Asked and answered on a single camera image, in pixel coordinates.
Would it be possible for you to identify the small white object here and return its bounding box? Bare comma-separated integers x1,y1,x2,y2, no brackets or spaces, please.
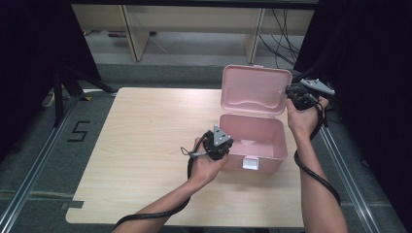
42,91,56,109

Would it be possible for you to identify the light wooden desk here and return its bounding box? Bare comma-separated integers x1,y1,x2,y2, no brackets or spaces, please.
72,3,315,64

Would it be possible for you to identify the aluminium floor rail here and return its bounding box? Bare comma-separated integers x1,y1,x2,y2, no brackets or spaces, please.
0,93,82,233
305,98,383,233

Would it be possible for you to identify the person's left hand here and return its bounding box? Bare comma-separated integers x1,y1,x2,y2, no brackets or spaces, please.
188,137,229,190

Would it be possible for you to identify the bunch of black cables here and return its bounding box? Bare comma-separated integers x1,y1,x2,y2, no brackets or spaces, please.
258,8,302,69

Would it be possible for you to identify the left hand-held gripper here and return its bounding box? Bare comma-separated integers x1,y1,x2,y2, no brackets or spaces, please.
180,125,235,162

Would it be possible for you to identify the person's right hand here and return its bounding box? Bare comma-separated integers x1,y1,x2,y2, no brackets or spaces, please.
285,95,330,141

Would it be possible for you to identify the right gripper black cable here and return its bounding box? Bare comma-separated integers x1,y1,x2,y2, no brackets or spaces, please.
293,96,342,207

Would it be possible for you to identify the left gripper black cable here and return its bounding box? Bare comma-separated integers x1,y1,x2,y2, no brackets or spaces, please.
113,130,215,232

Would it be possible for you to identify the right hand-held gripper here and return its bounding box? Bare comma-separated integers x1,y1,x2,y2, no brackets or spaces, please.
285,78,336,112

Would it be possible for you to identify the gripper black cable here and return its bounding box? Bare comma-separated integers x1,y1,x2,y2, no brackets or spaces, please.
113,130,215,232
293,96,342,207

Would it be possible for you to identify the pink storage box white handle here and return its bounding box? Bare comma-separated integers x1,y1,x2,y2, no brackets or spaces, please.
219,64,293,178

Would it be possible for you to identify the grey tape strip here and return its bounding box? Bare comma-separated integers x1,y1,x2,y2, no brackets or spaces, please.
61,200,85,210

